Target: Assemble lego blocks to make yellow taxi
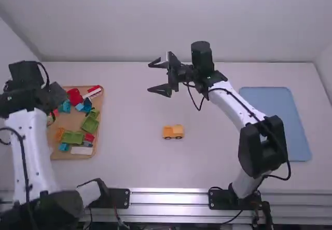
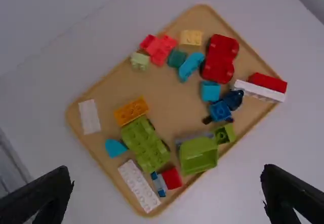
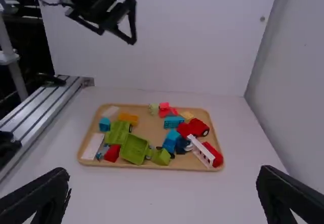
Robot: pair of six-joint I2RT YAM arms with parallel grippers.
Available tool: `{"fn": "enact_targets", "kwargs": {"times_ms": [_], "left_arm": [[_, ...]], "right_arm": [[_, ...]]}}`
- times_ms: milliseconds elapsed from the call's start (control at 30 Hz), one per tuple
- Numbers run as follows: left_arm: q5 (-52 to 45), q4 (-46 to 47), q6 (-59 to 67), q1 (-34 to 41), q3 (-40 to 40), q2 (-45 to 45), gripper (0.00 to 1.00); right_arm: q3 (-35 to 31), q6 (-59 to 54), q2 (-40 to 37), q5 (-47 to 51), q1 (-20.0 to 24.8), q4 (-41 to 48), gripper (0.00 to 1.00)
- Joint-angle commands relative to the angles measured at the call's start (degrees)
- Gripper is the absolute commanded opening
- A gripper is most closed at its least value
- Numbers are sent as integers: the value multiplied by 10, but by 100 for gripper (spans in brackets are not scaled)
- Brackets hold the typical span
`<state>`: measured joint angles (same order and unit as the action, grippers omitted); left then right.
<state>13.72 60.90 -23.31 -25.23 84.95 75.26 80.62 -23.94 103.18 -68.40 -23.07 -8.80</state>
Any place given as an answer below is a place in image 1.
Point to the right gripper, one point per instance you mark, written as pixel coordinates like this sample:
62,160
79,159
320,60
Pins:
173,74

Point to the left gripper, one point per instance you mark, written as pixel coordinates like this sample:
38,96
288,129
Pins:
55,96

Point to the yellow toy car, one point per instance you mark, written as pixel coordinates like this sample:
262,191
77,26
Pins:
172,132

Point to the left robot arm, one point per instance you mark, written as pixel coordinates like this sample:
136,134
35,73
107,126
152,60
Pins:
28,141

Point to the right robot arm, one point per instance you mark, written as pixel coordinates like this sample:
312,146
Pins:
233,105

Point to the blue toy brick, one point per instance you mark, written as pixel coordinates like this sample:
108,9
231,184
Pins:
79,107
64,147
88,106
64,107

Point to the pinkish red toy brick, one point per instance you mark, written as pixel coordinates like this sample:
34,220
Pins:
56,113

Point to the red wheeled toy brick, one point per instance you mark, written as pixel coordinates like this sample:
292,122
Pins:
75,96

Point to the pale yellow toy brick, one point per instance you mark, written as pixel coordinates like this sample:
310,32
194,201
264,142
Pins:
49,123

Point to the tan tray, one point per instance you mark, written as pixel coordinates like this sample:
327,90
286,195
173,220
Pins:
75,122

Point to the white fence toy brick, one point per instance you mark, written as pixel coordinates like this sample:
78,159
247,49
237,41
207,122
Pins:
91,93

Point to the small green toy brick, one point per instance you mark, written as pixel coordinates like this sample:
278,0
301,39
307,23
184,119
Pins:
93,113

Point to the large green toy brick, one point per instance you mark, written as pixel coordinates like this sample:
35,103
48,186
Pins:
90,124

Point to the white flat toy brick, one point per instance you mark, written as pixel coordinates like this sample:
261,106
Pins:
81,150

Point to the silver rails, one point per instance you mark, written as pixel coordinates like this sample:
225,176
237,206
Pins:
168,196

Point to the blue mat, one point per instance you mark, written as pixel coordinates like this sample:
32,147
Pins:
275,123

